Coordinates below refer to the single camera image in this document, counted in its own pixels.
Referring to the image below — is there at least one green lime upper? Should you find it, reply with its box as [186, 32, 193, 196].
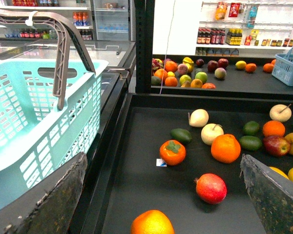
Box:
[243, 121, 260, 136]

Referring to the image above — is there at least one white pear with stem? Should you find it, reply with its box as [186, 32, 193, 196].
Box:
[269, 104, 292, 122]

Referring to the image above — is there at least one small blue shopping basket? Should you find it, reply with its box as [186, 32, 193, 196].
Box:
[272, 47, 293, 87]

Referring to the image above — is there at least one orange persimmon with leaf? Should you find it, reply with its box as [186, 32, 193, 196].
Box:
[159, 139, 186, 166]

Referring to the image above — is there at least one far dark red apple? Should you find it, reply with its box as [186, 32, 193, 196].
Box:
[218, 58, 229, 69]

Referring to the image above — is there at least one white price tag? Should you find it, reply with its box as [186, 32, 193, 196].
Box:
[156, 158, 167, 167]

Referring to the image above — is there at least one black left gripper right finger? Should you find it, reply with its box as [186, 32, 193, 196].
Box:
[240, 154, 293, 234]

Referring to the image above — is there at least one white pear left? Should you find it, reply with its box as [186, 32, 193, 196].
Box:
[188, 109, 209, 127]

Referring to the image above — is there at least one small orange tangerine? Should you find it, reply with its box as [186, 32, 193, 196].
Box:
[262, 120, 286, 137]

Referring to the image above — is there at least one dark green avocado left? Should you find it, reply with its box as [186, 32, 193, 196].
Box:
[170, 128, 192, 145]

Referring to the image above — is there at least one red pomegranate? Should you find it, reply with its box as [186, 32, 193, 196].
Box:
[194, 173, 228, 205]

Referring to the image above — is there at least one light teal shopping basket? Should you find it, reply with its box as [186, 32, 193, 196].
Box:
[0, 58, 108, 209]

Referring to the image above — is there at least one green avocado middle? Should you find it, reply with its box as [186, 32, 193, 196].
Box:
[238, 136, 262, 151]

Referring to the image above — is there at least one far lemon on shelf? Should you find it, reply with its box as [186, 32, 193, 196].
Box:
[235, 60, 247, 70]

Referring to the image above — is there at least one red yellow apple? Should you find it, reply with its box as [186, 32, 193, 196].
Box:
[263, 135, 291, 157]

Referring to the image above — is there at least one dark sauce bottles row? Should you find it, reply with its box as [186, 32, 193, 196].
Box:
[196, 27, 226, 45]

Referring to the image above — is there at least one large orange front left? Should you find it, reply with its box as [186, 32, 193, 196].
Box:
[130, 210, 175, 234]

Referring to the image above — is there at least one grey-brown basket handle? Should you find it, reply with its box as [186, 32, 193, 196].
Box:
[0, 9, 95, 110]

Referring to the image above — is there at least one far orange on shelf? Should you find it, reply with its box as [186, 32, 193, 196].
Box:
[245, 63, 257, 73]

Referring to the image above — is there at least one yellow label bottles row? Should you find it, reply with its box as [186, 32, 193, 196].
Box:
[225, 28, 243, 46]

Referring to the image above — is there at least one white pear middle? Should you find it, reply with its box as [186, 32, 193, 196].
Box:
[201, 123, 224, 146]

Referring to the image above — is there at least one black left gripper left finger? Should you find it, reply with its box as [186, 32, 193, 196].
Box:
[0, 152, 87, 234]

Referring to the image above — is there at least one black metal shelf post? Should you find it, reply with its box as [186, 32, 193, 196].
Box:
[134, 0, 155, 93]

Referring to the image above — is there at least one far green apple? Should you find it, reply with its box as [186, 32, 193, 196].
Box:
[195, 72, 208, 84]

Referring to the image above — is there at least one large orange mandarin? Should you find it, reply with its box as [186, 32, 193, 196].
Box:
[210, 134, 241, 164]

